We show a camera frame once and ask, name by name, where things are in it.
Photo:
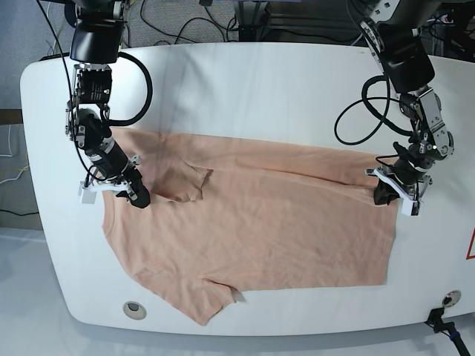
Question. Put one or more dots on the right table cable grommet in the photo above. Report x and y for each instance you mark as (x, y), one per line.
(451, 298)

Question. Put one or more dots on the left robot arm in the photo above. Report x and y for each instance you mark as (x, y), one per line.
(392, 30)

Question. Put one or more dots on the black aluminium frame base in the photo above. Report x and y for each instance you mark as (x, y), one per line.
(253, 19)

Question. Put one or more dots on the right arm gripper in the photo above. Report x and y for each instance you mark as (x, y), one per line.
(111, 170)

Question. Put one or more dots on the black clamp with cable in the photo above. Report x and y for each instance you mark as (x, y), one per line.
(438, 325)

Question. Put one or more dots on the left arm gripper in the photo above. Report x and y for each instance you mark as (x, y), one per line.
(400, 181)

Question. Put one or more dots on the left table cable grommet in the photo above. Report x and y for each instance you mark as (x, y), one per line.
(134, 310)

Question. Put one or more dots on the table cable grommet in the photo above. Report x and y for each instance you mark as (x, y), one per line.
(451, 298)
(134, 310)

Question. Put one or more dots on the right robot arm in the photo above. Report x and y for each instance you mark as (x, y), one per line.
(96, 45)

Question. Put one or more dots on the peach T-shirt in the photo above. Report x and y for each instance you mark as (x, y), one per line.
(231, 215)

